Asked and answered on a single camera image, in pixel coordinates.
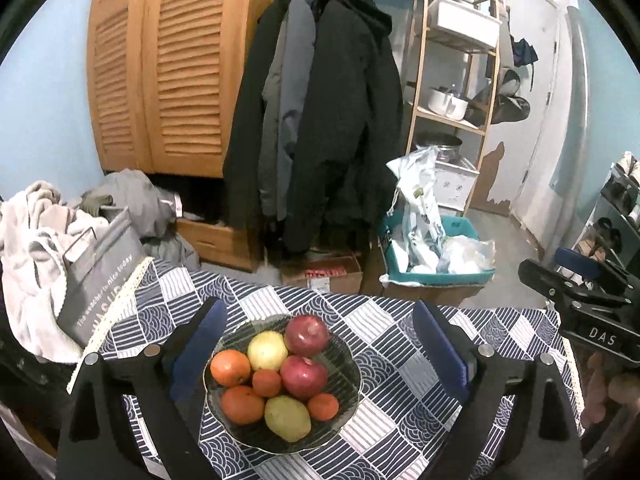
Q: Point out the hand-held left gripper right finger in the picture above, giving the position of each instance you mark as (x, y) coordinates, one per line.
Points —
(442, 355)

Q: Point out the grey hanging bag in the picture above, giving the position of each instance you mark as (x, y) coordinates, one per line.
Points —
(510, 100)

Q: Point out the blue white patterned tablecloth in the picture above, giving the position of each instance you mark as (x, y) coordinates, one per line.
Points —
(400, 335)

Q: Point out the white storage box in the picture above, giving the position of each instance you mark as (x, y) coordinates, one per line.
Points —
(455, 185)

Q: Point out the large orange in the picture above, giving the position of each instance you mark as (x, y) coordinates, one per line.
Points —
(242, 405)
(230, 367)

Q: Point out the white rice bag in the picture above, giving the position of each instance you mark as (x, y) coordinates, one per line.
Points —
(417, 200)

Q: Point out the steel pot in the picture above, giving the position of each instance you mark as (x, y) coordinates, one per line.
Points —
(437, 142)

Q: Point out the white plastic bin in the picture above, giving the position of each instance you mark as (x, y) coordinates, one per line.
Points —
(465, 22)

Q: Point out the clear plastic bag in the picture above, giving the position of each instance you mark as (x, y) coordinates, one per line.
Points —
(467, 255)

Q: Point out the wooden drawer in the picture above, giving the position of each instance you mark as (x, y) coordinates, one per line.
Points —
(220, 245)

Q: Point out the grey tote bag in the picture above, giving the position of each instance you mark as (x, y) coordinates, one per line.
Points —
(105, 275)

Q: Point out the beige blanket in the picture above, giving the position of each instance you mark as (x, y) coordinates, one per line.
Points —
(30, 240)

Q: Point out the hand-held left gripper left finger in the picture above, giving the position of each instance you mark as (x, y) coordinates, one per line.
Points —
(197, 350)

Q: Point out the black hooded jacket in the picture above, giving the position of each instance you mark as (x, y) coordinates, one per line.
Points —
(350, 110)

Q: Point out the white door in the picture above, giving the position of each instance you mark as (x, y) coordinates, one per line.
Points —
(530, 85)

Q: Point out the dark glass plate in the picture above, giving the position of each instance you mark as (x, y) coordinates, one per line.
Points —
(345, 360)

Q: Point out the red apple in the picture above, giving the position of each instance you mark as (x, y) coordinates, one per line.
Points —
(303, 376)
(306, 335)

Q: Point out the yellow lemon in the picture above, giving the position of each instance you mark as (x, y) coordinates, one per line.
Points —
(267, 351)

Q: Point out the grey jacket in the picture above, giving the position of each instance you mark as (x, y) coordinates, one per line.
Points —
(290, 85)

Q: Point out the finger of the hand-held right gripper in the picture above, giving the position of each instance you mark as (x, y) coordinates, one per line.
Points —
(545, 280)
(575, 261)

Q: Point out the shoe rack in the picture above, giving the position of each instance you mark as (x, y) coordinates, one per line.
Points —
(600, 240)

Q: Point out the wooden shelf rack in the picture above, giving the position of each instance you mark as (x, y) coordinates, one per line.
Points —
(417, 85)

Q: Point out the wooden louvered wardrobe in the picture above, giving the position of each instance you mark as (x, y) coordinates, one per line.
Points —
(175, 70)

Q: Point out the flat cardboard box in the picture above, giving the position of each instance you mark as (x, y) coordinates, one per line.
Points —
(430, 294)

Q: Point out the cardboard box with red print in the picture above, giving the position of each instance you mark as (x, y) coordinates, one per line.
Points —
(325, 272)

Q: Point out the small orange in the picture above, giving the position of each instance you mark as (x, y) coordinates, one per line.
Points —
(266, 382)
(323, 406)

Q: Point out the teal plastic crate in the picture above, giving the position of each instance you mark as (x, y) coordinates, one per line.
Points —
(440, 279)

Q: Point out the green-yellow pear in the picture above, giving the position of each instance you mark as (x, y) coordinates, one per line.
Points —
(287, 417)

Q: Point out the person's right hand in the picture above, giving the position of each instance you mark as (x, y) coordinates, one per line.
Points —
(607, 385)

